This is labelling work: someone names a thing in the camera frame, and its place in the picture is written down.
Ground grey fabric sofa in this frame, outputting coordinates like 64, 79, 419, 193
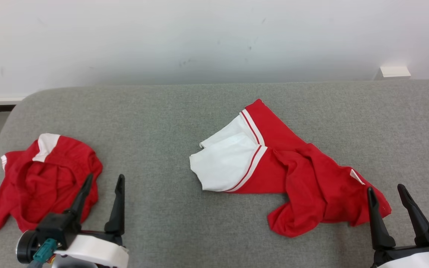
0, 79, 429, 268

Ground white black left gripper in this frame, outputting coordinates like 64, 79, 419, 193
55, 173, 129, 268

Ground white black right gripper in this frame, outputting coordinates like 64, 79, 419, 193
366, 184, 429, 268

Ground white wall box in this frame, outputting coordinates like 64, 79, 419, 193
380, 66, 411, 78

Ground black cable with teal connector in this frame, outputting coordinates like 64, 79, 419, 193
26, 238, 58, 268

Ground red shorts with white waistband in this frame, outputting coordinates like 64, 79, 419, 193
0, 133, 104, 236

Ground red shirt with white sleeves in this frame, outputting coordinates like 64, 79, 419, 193
189, 99, 392, 238

